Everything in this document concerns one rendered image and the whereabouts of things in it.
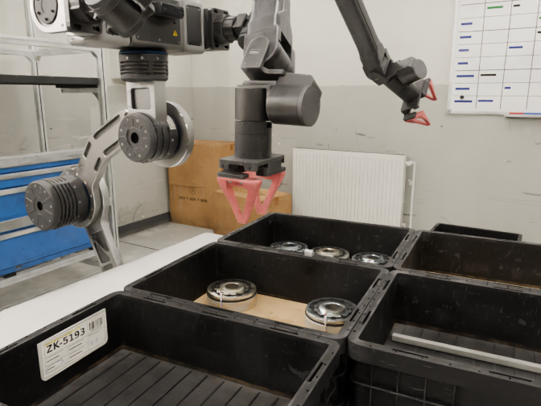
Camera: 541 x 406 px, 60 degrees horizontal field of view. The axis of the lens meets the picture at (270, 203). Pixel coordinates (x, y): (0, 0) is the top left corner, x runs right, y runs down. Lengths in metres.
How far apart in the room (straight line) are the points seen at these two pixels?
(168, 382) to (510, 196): 3.35
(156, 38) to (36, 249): 1.82
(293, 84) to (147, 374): 0.49
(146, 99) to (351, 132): 2.87
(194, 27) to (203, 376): 1.04
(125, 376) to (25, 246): 2.14
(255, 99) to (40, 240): 2.35
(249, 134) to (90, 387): 0.44
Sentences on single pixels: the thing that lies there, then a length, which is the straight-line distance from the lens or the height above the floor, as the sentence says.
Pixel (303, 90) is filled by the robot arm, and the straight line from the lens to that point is 0.65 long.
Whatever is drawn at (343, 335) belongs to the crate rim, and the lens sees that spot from 0.68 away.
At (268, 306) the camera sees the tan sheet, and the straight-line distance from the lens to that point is 0.98.
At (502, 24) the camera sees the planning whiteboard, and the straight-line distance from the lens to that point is 3.83.
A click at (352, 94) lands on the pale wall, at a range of 4.08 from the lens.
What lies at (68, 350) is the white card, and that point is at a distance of 0.79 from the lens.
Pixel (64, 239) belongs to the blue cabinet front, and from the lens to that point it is 3.02.
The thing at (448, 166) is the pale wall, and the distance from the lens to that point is 3.89.
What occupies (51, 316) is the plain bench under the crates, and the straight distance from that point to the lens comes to 1.35.
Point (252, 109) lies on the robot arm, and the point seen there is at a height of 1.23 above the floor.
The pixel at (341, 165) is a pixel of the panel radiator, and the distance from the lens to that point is 4.03.
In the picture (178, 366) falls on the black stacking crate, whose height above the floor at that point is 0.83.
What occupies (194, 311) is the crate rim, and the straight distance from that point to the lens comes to 0.74.
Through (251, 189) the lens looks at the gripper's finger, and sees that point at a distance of 0.68.
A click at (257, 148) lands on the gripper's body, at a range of 0.70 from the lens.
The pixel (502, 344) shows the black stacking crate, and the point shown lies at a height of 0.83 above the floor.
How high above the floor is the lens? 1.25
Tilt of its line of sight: 13 degrees down
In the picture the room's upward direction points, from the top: straight up
